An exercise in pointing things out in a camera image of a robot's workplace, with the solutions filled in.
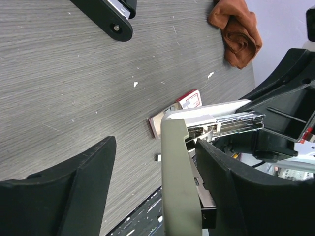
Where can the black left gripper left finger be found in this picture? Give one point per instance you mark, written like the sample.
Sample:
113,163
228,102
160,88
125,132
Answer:
67,199

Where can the orange brown cloth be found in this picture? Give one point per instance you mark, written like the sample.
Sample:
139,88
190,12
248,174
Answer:
239,31

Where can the black stapler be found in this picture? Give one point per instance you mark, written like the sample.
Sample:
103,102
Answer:
112,16

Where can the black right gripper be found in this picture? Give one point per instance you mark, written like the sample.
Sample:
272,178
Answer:
287,99

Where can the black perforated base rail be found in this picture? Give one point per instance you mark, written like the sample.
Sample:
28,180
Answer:
145,220

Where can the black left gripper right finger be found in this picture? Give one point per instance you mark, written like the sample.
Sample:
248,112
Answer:
250,202

